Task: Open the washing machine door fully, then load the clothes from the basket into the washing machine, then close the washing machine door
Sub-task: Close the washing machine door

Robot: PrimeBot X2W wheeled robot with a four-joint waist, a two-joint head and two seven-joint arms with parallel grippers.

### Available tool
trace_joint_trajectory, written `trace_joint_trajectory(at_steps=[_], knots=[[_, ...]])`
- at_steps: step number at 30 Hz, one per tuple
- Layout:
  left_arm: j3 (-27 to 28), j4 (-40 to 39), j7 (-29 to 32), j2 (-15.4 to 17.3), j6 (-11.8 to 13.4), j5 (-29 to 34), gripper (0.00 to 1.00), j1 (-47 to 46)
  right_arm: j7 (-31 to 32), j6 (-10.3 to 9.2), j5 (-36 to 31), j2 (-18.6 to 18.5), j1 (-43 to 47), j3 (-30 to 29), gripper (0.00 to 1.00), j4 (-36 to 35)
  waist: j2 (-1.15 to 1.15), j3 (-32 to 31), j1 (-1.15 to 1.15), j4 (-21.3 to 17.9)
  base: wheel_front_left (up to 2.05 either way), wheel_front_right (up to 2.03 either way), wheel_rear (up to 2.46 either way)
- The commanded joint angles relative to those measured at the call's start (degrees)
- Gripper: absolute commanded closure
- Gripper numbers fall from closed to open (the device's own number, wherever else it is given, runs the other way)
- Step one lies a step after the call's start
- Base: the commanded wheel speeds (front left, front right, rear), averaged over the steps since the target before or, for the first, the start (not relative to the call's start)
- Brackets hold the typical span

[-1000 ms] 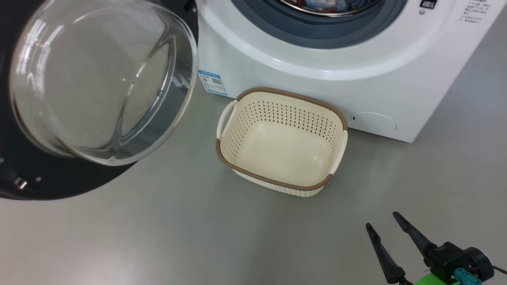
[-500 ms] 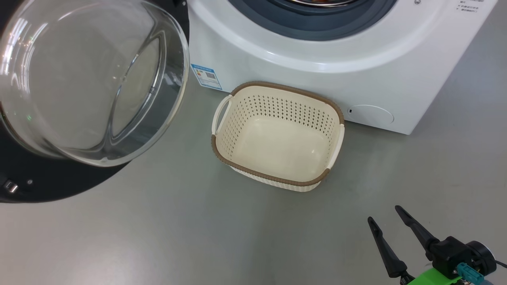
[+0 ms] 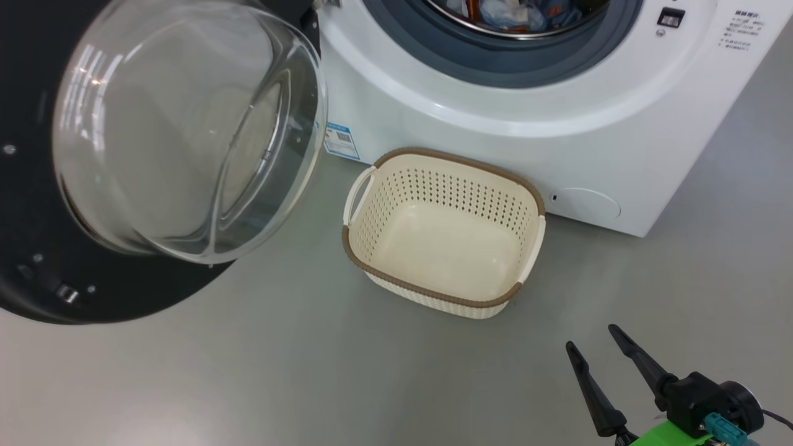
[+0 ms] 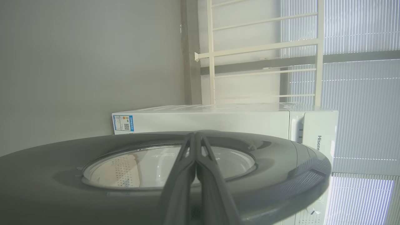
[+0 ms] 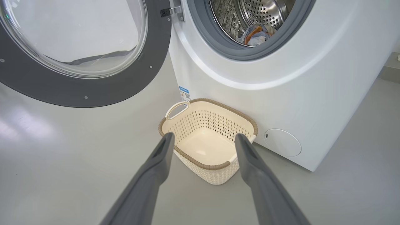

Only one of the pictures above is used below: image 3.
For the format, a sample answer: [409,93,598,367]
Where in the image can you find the black glass washing machine door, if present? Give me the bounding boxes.
[0,0,330,325]

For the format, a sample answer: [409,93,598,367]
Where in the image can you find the white front-load washing machine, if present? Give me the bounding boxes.
[313,0,793,238]

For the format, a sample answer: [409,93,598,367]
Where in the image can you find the teal connector camera cable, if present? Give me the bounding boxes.
[704,408,793,444]

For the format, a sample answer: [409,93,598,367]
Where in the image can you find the blue patterned clothes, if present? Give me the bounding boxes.
[462,0,547,35]

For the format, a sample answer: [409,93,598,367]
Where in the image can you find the cream perforated laundry basket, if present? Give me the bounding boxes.
[341,147,548,321]

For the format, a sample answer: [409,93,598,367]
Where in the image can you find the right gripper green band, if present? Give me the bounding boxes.
[565,323,714,446]

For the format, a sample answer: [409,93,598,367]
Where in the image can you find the blue energy label sticker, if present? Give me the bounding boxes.
[323,121,362,162]

